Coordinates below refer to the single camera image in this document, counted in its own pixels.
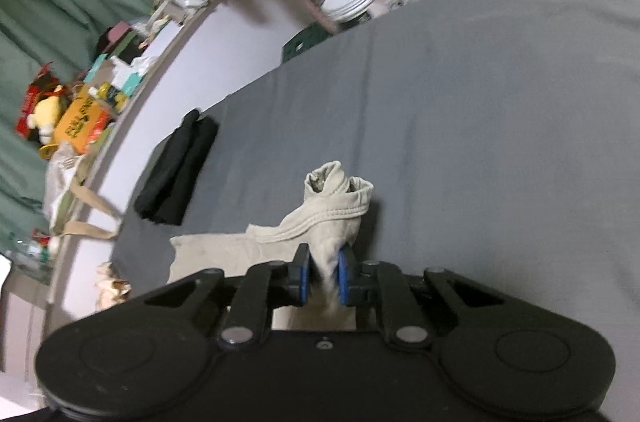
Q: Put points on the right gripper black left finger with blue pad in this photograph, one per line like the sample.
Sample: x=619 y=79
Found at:
x=263 y=289

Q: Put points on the crumpled beige cloth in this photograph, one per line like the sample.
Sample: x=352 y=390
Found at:
x=112 y=290

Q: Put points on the grey bed sheet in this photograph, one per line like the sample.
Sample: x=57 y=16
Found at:
x=501 y=138

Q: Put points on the yellow plush toy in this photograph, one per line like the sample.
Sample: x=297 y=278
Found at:
x=46 y=113

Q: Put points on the beige canvas tote bag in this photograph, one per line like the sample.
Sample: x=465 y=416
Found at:
x=65 y=186

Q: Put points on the dark green plastic stool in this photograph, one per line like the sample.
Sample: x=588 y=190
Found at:
x=303 y=41

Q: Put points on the teal white boxes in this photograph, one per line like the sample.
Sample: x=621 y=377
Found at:
x=123 y=76

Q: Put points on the yellow cardboard box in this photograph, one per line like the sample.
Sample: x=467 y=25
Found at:
x=83 y=122

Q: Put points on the red cardboard box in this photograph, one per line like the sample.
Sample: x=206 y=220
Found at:
x=41 y=87

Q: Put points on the beige khaki trousers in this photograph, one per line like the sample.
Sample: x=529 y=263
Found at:
x=328 y=219

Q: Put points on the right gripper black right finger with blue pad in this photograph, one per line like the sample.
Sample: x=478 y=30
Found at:
x=382 y=298

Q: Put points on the folded black garment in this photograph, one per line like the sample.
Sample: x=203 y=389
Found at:
x=168 y=190

